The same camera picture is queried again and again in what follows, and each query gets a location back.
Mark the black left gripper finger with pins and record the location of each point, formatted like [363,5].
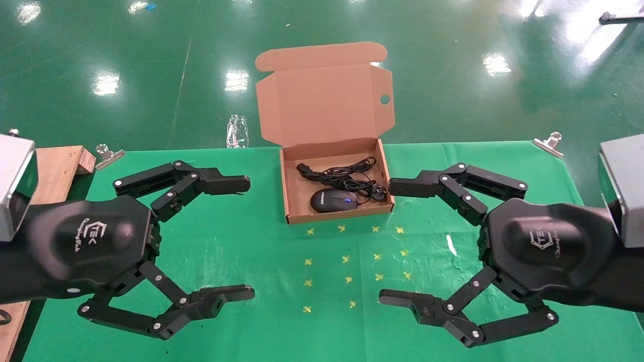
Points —
[226,295]
[221,183]

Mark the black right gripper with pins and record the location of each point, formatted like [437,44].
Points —
[548,246]

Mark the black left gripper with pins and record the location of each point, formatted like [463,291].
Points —
[75,241]

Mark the black computer mouse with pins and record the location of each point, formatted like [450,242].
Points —
[329,201]

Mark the open cardboard mailer box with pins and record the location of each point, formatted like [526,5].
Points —
[327,100]

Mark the small white scrap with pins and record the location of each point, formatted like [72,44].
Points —
[451,245]

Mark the green tablecloth yellow cross marks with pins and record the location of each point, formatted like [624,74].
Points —
[282,251]

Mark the brown wooden board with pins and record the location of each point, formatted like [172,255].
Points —
[60,171]

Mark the silver binder clip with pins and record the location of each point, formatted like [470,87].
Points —
[108,158]
[548,144]

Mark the white desk metal legs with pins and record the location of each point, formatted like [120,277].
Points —
[621,16]

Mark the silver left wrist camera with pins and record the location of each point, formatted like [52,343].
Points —
[15,176]

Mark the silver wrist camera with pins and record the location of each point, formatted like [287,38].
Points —
[15,176]
[626,186]

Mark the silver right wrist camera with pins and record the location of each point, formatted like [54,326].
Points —
[626,186]

